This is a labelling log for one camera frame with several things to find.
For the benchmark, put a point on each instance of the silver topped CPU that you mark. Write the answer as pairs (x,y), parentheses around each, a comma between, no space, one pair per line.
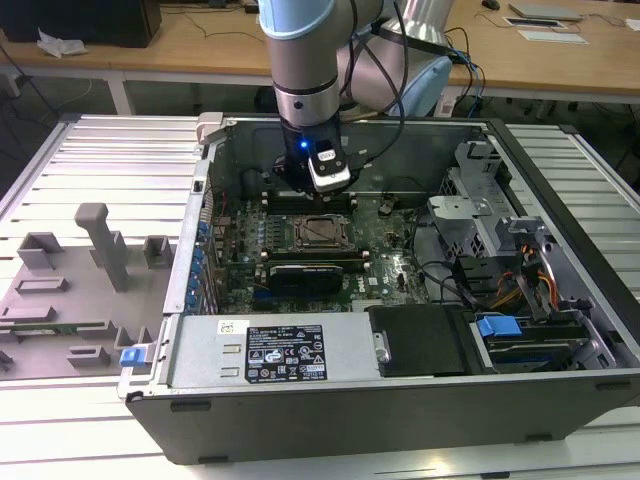
(324,231)

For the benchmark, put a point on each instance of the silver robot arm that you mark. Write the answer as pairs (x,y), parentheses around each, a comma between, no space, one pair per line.
(305,65)

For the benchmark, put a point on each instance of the black RAM slot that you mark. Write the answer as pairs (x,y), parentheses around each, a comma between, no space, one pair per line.
(315,264)
(285,196)
(315,255)
(315,251)
(315,260)
(285,201)
(285,206)
(285,211)

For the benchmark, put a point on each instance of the CPU socket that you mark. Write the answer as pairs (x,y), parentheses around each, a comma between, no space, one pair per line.
(294,243)

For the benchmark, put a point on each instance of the black rear fan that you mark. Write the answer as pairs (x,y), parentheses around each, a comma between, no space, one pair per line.
(251,184)

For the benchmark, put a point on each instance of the round coin battery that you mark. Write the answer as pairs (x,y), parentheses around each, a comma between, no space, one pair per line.
(388,205)

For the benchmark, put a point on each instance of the green motherboard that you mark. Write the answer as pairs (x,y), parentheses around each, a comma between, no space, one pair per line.
(380,250)

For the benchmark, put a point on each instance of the blue card retention clip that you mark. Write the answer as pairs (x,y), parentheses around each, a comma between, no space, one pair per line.
(192,292)
(195,271)
(199,256)
(203,231)

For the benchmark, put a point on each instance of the wooden desk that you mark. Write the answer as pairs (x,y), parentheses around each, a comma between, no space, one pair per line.
(200,50)

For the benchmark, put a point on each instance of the black power adapter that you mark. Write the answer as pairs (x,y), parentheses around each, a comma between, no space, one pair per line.
(251,8)

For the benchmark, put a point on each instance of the silver metal drive cage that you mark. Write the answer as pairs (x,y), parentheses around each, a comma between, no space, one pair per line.
(460,220)

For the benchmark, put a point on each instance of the silver power supply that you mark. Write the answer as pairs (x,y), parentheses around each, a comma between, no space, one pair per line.
(200,345)

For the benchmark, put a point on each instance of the black plastic shroud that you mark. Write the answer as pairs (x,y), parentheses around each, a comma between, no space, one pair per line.
(425,340)

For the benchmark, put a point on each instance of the black computer mouse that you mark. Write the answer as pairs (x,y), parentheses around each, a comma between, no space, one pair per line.
(491,3)

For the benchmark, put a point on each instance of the blue case latch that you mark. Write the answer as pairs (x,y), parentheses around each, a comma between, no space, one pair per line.
(131,357)

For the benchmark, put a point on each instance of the hard disk in blue carrier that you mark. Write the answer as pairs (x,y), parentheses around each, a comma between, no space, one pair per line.
(497,330)

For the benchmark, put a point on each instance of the grey parts rack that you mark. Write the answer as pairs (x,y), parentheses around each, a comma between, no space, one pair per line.
(75,300)

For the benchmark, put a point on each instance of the black grey PC case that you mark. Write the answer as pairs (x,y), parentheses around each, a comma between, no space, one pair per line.
(350,425)

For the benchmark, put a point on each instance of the black desktop computer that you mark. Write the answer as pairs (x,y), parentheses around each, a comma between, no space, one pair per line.
(75,20)

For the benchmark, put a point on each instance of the white crumpled paper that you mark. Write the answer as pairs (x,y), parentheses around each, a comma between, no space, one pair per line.
(60,44)

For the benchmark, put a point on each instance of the grey flat laptop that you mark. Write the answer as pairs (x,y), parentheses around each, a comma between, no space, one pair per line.
(545,11)

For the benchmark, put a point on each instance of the green RAM stick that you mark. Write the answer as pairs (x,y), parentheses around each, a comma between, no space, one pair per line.
(45,330)

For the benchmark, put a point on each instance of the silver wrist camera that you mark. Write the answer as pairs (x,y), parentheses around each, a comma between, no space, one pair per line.
(330,175)

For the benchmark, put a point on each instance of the grey drive bay frame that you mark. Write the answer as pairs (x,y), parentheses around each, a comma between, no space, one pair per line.
(520,227)

